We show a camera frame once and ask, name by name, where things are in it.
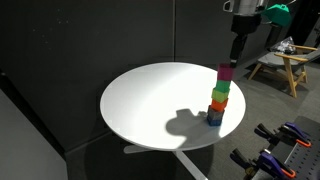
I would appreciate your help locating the orange building block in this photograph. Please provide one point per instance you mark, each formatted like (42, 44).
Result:
(218, 105)

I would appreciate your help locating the shiny plastic bag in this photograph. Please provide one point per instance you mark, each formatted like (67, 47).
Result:
(283, 45)

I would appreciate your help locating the grey building block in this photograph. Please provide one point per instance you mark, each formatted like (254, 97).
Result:
(215, 114)

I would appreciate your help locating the pink building block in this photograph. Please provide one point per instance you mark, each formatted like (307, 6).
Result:
(225, 73)

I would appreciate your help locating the purple orange spring clamp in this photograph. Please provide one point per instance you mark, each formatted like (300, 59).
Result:
(290, 133)
(266, 163)

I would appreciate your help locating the white table base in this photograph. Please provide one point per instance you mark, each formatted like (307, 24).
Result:
(186, 161)

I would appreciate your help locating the blue building block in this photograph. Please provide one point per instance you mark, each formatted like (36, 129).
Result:
(214, 122)

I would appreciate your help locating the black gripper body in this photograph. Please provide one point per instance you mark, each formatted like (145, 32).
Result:
(246, 25)

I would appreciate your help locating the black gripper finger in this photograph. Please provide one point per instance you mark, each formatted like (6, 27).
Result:
(243, 41)
(236, 50)

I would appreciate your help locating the green building block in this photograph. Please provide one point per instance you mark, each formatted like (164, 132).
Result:
(222, 86)

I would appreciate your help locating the wooden lounge chair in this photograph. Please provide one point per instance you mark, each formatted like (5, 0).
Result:
(290, 61)

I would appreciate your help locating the lime building block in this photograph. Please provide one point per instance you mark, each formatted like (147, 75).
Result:
(220, 96)

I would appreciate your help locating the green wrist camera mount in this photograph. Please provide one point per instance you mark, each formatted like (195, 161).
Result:
(278, 15)

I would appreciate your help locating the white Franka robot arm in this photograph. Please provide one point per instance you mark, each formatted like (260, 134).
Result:
(247, 6)

